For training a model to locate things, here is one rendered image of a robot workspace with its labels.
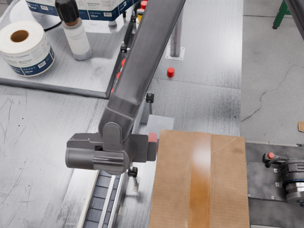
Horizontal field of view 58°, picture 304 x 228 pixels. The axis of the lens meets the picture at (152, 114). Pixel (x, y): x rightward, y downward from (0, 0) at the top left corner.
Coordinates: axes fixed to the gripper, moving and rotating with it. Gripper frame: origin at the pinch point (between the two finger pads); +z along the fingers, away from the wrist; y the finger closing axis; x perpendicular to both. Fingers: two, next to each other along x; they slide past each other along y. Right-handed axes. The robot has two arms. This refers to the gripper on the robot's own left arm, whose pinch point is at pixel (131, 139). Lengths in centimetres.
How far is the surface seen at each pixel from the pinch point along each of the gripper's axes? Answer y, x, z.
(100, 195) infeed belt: 12.9, 24.4, 17.7
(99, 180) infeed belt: 14.4, 20.4, 21.0
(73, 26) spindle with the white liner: 32, -35, 42
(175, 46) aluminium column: -9, -31, 63
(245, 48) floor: -70, -46, 191
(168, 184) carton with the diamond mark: -10.3, 10.9, -1.7
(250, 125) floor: -67, 16, 140
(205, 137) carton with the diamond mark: -19.9, -0.2, 7.5
